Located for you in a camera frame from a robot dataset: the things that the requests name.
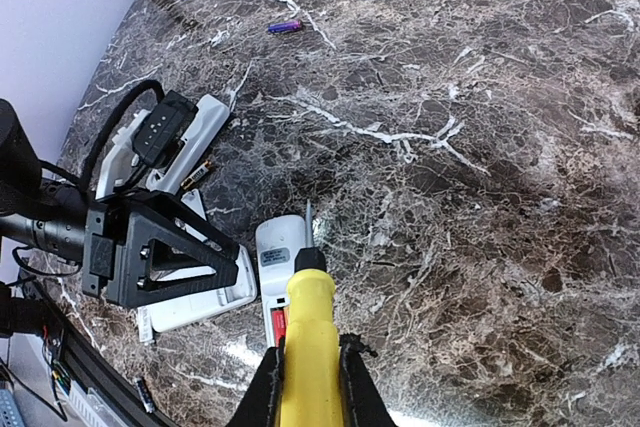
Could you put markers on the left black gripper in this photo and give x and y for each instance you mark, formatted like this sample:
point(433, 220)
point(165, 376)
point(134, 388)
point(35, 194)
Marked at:
point(118, 258)

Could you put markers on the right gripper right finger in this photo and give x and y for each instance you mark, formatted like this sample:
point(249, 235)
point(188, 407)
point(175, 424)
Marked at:
point(362, 403)

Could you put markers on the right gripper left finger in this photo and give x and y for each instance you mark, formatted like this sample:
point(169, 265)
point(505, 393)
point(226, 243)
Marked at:
point(261, 404)

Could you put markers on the yellow handled screwdriver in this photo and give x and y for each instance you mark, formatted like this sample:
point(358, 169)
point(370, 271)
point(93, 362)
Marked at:
point(311, 390)

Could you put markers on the white battery compartment cover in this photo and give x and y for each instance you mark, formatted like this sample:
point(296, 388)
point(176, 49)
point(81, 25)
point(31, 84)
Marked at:
point(145, 329)

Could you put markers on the white remote control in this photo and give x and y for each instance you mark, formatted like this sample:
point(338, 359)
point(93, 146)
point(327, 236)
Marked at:
point(278, 242)
point(179, 312)

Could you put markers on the black gold AAA battery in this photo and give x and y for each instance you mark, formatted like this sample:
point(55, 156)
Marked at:
point(197, 175)

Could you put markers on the white remote with display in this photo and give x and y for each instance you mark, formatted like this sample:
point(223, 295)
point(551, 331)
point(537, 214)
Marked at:
point(212, 117)

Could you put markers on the purple AAA battery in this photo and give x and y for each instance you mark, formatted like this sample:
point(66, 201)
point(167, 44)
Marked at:
point(289, 26)

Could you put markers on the small white battery cover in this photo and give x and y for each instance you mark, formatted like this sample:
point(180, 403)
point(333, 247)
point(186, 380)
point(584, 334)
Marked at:
point(193, 200)

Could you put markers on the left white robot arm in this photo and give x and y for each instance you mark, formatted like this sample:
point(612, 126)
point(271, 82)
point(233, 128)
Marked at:
point(51, 216)

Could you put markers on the red battery in remote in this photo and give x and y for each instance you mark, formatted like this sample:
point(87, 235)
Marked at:
point(279, 324)

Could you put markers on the blue perforated basket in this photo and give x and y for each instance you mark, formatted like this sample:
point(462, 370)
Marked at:
point(10, 415)

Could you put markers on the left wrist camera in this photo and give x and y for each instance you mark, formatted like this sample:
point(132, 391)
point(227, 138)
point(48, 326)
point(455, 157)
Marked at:
point(152, 141)

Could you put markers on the black front table rail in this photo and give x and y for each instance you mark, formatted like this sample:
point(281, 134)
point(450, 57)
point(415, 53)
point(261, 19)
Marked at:
point(86, 365)

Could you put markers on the white slotted cable duct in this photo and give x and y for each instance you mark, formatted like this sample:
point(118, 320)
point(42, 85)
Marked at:
point(78, 399)

